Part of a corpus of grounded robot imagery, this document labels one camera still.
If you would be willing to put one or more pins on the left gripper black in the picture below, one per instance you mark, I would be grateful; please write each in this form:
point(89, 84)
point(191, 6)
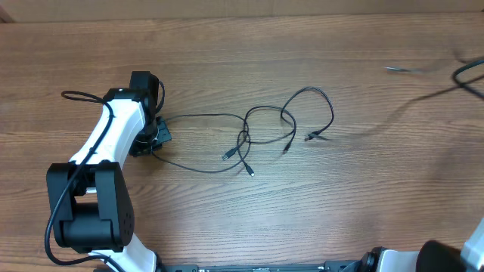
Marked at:
point(165, 135)

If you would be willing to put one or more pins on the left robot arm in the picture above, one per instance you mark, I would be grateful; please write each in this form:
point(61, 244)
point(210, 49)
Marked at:
point(92, 216)

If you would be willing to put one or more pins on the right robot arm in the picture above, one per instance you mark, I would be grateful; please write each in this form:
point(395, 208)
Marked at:
point(433, 256)

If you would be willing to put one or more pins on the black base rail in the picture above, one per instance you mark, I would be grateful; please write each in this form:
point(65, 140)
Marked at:
point(327, 266)

